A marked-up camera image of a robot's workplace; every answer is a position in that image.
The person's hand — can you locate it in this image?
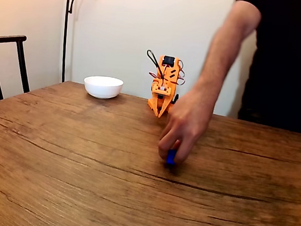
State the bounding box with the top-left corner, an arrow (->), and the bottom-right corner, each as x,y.
156,86 -> 218,168

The person's body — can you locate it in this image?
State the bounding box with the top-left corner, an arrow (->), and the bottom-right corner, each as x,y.
226,0 -> 301,135

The blue cube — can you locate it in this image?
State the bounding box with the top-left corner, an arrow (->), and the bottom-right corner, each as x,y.
165,148 -> 178,167

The black chair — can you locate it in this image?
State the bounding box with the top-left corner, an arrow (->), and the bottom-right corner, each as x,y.
0,33 -> 35,103

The black floor lamp stand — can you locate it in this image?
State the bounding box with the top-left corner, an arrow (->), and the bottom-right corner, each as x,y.
60,0 -> 80,84

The black cable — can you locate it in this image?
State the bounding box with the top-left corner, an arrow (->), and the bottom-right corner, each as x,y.
145,49 -> 163,73

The white bowl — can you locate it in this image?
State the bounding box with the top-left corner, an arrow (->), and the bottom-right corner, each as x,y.
82,74 -> 125,101

